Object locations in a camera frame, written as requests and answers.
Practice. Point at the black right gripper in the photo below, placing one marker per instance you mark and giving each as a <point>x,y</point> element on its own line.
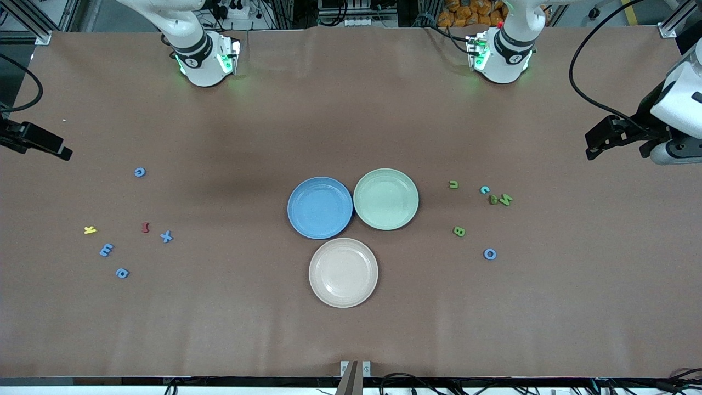
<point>12,133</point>

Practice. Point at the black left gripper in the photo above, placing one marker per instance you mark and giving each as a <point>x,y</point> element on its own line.
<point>643,123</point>

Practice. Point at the blue foam letter E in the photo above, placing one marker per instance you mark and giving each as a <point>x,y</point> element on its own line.
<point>106,250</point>

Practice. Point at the green foam letter M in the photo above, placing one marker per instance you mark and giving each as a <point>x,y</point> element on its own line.
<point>505,200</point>

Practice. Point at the blue foam letter P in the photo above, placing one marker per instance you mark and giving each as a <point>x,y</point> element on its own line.
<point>126,271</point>

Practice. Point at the blue foam letter X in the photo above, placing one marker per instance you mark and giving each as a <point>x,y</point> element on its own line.
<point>166,237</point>

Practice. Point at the green foam letter B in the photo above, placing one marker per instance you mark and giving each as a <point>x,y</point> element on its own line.
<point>459,231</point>

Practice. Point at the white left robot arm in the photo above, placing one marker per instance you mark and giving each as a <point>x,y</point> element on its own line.
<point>504,55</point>

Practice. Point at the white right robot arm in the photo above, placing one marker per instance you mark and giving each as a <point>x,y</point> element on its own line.
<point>197,60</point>

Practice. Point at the yellow foam letter K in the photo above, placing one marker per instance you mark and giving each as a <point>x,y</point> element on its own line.
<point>89,230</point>

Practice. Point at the blue foam letter O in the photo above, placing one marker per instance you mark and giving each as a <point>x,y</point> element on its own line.
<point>485,254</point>

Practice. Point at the pile of orange objects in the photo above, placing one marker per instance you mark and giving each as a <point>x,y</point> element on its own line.
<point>466,13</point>

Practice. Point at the white power strip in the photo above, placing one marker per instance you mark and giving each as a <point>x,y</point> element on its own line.
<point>359,21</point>
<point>236,11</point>

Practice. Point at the mint green plate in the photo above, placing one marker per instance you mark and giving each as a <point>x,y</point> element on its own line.
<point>386,198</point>

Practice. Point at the blue plate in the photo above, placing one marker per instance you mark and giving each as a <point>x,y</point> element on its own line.
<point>320,208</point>

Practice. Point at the beige plate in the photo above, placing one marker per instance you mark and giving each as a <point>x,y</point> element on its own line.
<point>343,272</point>

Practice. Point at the aluminium frame post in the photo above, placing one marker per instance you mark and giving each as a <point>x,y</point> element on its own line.
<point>33,22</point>
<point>670,27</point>

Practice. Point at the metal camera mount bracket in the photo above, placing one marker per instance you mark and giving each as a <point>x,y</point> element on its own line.
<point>351,378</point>

